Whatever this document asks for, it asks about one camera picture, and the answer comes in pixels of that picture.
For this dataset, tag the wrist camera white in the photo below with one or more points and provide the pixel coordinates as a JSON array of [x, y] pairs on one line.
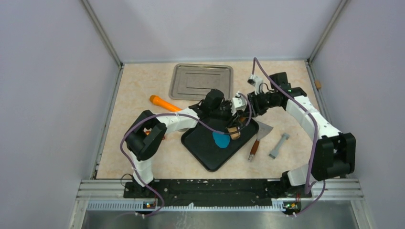
[[256, 81], [238, 103]]

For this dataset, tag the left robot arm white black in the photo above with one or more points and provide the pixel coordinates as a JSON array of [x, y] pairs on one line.
[[142, 140]]

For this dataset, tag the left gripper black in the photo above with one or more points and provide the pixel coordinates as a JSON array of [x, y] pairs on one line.
[[229, 113]]

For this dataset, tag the grey dumbbell-shaped tool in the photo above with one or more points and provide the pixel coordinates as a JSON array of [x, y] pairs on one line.
[[275, 151]]

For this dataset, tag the wooden rolling pin roller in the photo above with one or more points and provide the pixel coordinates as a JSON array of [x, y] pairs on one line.
[[235, 127]]

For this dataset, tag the blue dough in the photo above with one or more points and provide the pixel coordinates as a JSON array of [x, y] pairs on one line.
[[221, 140]]

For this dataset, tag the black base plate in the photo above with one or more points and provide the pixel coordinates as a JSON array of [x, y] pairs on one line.
[[214, 192]]

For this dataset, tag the silver metal tray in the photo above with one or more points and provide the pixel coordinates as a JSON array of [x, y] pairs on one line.
[[194, 81]]

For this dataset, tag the metal scraper wooden handle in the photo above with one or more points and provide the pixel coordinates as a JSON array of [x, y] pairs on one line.
[[263, 131]]

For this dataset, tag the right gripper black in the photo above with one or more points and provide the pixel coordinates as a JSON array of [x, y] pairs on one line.
[[257, 110]]

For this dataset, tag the black baking tray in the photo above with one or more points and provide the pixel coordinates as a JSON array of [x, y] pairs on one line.
[[199, 142]]

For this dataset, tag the small wooden cork piece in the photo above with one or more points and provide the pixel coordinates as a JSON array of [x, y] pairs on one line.
[[317, 84]]

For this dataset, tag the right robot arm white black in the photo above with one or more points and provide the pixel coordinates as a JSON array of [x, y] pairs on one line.
[[332, 153]]

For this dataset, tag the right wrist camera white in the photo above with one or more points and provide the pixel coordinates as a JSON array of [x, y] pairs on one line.
[[256, 81]]

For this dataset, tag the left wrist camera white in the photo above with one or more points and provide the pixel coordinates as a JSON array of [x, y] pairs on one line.
[[238, 103]]

